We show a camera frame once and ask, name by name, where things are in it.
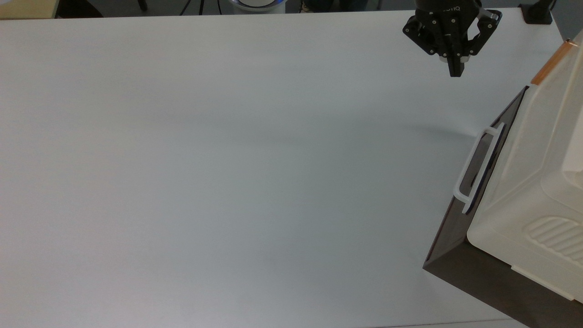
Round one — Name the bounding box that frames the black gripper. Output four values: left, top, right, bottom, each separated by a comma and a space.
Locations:
402, 0, 503, 77

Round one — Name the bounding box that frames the dark brown base cabinet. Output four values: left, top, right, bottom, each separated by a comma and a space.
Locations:
422, 85, 583, 328

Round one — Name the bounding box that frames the black tripod leg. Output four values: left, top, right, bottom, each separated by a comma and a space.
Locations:
179, 0, 206, 16

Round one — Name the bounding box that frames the cream cabinet door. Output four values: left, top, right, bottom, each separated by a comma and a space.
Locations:
477, 40, 583, 220

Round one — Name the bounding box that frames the black table clamp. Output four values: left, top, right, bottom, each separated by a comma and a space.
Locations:
519, 0, 555, 25

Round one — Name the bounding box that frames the cream cabinet body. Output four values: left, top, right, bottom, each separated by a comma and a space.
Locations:
466, 132, 583, 304

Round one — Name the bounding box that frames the white round device blue ring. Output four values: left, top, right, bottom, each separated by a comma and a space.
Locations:
227, 0, 288, 15

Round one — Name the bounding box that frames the orange door handle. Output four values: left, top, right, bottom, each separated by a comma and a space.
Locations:
530, 40, 575, 87

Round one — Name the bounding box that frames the white drawer handle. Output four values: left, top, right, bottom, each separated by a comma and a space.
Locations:
452, 122, 507, 215

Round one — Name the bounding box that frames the light wooden table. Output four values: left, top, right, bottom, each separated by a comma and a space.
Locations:
0, 0, 61, 20

